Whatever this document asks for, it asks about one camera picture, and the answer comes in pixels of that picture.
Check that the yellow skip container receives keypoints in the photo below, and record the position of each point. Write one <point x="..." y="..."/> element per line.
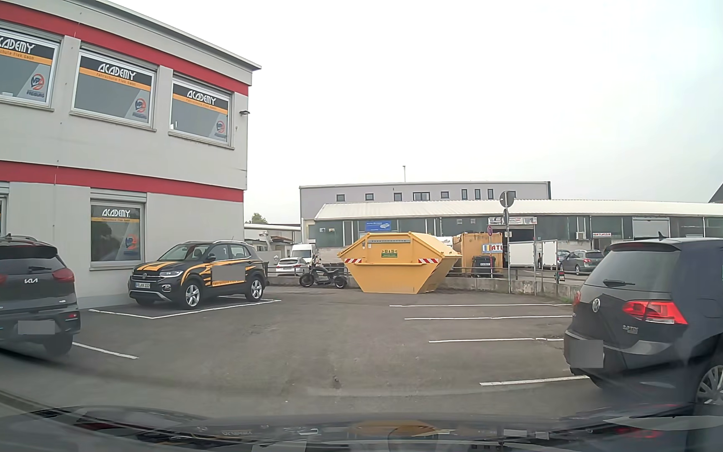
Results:
<point x="399" y="263"/>

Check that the black motor scooter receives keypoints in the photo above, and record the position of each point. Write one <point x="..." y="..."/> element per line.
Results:
<point x="322" y="276"/>

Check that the white van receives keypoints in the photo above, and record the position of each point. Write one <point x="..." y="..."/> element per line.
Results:
<point x="302" y="252"/>

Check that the grey flat-roofed building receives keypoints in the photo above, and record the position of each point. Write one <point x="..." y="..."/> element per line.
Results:
<point x="424" y="190"/>

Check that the silver car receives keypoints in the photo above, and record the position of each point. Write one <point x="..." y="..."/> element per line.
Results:
<point x="290" y="266"/>

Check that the low white building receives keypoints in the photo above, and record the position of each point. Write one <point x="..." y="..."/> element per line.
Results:
<point x="270" y="235"/>

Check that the orange container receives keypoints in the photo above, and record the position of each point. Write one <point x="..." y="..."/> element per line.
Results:
<point x="477" y="245"/>

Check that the metal railing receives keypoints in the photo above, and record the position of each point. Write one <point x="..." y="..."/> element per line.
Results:
<point x="493" y="271"/>

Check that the long hall with white roof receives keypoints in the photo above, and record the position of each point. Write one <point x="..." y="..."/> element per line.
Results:
<point x="524" y="216"/>

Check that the black and orange suv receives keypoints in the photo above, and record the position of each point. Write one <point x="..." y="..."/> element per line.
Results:
<point x="201" y="276"/>

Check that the white trailer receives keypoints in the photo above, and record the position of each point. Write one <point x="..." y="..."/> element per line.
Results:
<point x="528" y="253"/>

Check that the car's own bonnet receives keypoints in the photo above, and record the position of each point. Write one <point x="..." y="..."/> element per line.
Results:
<point x="361" y="433"/>

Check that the grey building with red stripes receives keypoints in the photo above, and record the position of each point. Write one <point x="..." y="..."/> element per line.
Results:
<point x="54" y="157"/>

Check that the dark grey hatchback car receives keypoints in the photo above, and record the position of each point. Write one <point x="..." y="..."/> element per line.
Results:
<point x="669" y="314"/>

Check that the dark grey suv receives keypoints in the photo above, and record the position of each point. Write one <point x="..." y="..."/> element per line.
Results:
<point x="16" y="295"/>

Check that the road sign on post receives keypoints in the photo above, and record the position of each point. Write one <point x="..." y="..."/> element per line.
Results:
<point x="507" y="199"/>

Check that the low concrete wall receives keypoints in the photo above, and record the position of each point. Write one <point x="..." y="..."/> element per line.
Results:
<point x="506" y="285"/>

